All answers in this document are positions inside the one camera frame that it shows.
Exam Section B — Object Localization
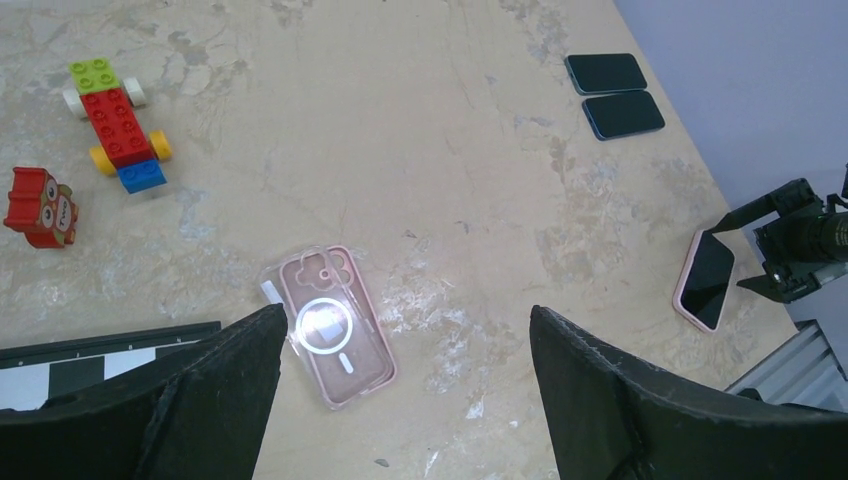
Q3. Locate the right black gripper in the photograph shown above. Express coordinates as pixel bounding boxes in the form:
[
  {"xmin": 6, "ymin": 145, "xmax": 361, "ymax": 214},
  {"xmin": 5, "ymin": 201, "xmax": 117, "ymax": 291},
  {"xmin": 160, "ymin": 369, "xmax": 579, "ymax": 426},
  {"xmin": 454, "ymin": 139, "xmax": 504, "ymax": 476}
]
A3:
[{"xmin": 709, "ymin": 178, "xmax": 847, "ymax": 304}]

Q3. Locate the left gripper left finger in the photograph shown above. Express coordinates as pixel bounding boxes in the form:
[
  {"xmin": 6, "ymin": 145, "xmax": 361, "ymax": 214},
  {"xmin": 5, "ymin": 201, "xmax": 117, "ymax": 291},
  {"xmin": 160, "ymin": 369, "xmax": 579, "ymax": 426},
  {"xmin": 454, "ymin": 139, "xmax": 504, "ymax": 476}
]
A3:
[{"xmin": 1, "ymin": 304, "xmax": 287, "ymax": 479}]

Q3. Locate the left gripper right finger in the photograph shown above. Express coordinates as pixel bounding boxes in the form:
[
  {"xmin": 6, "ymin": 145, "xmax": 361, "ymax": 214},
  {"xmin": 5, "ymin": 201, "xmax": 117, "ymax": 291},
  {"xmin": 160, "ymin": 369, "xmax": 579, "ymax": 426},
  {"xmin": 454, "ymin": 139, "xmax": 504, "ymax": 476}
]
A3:
[{"xmin": 529, "ymin": 305, "xmax": 847, "ymax": 479}]

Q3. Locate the phone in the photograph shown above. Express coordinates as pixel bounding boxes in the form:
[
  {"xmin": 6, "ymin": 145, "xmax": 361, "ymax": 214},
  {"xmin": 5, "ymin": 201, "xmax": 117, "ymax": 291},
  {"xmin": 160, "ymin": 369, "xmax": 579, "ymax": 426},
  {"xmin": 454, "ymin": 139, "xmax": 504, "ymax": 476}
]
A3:
[{"xmin": 672, "ymin": 230, "xmax": 735, "ymax": 333}]

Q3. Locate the clear magsafe phone case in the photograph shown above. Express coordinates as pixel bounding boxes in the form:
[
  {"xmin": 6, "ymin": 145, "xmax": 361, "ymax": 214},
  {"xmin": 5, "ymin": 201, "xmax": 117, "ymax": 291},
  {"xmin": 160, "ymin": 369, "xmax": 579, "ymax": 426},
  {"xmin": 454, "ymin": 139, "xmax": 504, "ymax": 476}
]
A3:
[{"xmin": 259, "ymin": 246, "xmax": 392, "ymax": 389}]

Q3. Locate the pink phone case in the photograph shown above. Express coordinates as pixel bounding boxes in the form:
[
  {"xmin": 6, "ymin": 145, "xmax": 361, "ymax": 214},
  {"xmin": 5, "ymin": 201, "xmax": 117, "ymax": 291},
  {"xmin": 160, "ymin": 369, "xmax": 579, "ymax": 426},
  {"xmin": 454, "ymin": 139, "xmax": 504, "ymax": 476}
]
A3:
[{"xmin": 278, "ymin": 245, "xmax": 399, "ymax": 411}]

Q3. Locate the black white chessboard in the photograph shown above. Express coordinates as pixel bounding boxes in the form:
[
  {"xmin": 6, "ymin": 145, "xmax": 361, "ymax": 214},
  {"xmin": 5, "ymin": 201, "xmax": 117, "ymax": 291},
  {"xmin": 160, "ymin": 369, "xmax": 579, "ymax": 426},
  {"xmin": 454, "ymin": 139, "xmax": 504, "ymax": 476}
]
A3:
[{"xmin": 1, "ymin": 321, "xmax": 221, "ymax": 411}]

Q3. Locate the red owl toy block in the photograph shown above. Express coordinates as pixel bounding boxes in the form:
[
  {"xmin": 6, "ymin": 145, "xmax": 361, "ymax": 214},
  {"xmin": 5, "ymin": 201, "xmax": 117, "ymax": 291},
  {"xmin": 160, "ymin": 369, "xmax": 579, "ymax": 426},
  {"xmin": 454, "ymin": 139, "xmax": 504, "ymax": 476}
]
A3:
[{"xmin": 3, "ymin": 167, "xmax": 79, "ymax": 249}]

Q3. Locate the colourful toy brick car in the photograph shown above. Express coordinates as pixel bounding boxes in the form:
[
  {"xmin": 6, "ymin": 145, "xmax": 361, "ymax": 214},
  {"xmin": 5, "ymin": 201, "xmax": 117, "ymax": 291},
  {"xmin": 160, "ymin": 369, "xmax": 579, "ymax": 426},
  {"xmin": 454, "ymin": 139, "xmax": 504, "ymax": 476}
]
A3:
[{"xmin": 63, "ymin": 57, "xmax": 173, "ymax": 194}]

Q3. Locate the aluminium frame rail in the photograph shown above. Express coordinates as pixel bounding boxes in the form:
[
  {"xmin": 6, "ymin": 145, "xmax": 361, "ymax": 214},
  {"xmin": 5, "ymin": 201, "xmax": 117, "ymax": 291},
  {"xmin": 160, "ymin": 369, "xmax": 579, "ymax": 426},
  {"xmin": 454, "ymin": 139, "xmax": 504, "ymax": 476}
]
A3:
[{"xmin": 725, "ymin": 320, "xmax": 847, "ymax": 413}]

